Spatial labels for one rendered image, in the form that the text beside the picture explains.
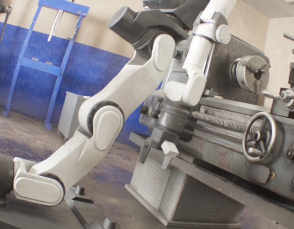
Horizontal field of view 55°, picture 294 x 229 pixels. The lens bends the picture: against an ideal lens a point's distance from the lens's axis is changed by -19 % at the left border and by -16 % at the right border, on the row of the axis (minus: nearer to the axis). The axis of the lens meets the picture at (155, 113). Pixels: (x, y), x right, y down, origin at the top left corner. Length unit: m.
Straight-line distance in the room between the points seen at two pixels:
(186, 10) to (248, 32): 5.46
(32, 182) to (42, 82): 4.06
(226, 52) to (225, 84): 0.22
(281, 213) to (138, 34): 0.87
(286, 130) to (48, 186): 0.92
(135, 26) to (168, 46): 0.15
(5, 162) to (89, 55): 4.20
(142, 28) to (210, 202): 1.31
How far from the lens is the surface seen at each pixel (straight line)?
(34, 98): 5.11
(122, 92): 1.19
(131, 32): 1.21
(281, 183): 1.23
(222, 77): 2.19
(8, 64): 5.11
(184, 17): 1.28
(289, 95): 1.18
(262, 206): 1.28
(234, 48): 2.26
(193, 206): 2.08
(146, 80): 1.21
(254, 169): 1.33
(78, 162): 1.18
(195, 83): 1.08
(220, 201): 2.19
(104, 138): 1.14
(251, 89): 2.09
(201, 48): 1.12
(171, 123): 1.08
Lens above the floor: 0.68
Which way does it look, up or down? 1 degrees down
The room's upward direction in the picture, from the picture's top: 17 degrees clockwise
